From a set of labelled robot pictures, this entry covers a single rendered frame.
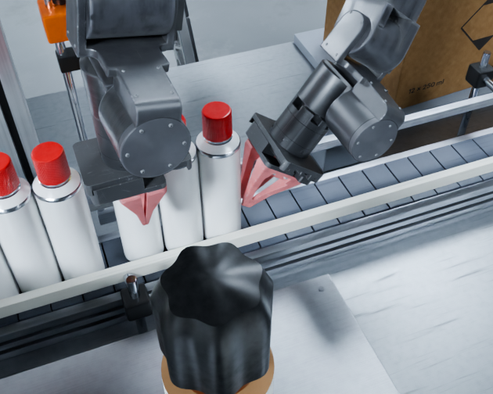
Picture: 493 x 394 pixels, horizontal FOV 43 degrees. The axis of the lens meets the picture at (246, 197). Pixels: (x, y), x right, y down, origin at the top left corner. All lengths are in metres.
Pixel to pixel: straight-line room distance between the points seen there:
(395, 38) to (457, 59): 0.40
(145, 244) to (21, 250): 0.14
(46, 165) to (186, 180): 0.15
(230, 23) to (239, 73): 1.80
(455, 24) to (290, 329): 0.56
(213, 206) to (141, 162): 0.28
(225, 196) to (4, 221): 0.25
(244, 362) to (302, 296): 0.34
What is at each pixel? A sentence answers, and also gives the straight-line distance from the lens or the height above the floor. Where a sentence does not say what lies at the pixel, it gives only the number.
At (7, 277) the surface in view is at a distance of 0.77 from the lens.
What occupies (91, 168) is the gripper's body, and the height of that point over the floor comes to 1.11.
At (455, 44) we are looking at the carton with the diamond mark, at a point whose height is 0.96.
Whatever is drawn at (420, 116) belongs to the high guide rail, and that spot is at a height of 0.96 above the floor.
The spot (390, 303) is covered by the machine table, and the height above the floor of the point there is 0.83.
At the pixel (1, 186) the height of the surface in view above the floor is 1.07.
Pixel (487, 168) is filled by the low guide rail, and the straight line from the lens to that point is 0.93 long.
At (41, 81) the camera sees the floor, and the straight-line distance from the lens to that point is 2.73.
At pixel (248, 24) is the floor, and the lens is 2.97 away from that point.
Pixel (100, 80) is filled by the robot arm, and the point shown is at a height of 1.21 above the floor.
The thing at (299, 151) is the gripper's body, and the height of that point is 1.02.
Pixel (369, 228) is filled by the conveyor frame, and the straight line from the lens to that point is 0.86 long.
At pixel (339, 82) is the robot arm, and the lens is 0.71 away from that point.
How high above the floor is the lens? 1.50
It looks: 46 degrees down
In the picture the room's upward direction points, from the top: straight up
